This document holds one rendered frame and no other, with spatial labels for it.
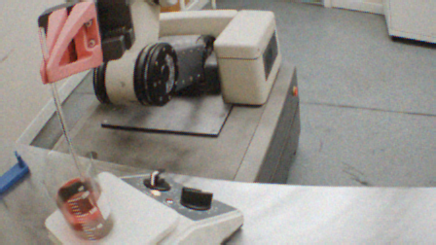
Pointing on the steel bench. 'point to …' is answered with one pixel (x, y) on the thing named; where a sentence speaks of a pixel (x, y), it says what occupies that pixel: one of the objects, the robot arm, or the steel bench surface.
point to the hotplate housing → (199, 230)
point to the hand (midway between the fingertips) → (49, 71)
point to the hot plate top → (140, 210)
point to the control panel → (178, 199)
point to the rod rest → (14, 173)
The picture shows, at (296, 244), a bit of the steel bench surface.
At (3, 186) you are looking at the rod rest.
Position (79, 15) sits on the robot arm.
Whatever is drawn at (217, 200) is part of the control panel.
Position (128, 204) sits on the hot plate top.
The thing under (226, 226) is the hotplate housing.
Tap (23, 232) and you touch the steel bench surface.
